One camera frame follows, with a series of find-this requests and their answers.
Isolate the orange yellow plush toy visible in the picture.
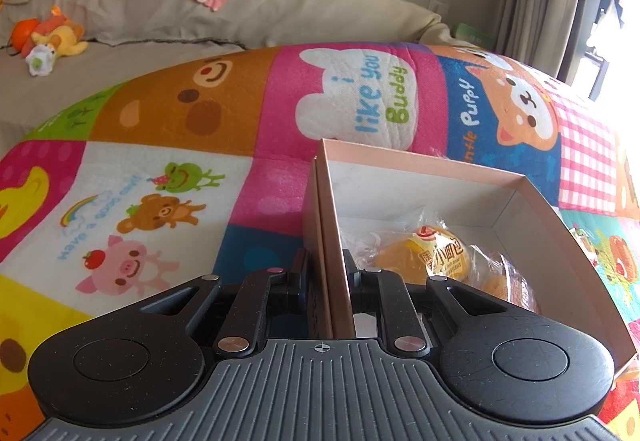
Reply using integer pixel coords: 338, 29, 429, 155
10, 6, 89, 60

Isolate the small bread packet yellow label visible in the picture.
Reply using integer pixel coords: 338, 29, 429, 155
344, 213, 507, 302

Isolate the white green toy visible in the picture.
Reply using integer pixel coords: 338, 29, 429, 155
25, 46, 57, 78

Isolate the green box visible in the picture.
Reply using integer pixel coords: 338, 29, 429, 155
452, 23, 497, 52

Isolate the colourful cartoon play mat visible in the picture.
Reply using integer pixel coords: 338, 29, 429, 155
0, 40, 640, 441

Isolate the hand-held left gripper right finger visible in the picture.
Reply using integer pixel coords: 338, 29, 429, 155
343, 252, 508, 351

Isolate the clear bread packet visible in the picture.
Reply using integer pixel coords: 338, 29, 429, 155
477, 266, 545, 317

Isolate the dark window frame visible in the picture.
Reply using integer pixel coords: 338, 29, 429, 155
557, 0, 623, 99

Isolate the beige sofa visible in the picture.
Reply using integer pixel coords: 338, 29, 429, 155
0, 0, 453, 144

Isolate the pink cardboard box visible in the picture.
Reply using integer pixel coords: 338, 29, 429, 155
301, 138, 640, 383

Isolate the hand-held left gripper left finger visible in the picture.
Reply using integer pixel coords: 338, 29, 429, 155
127, 248, 312, 353

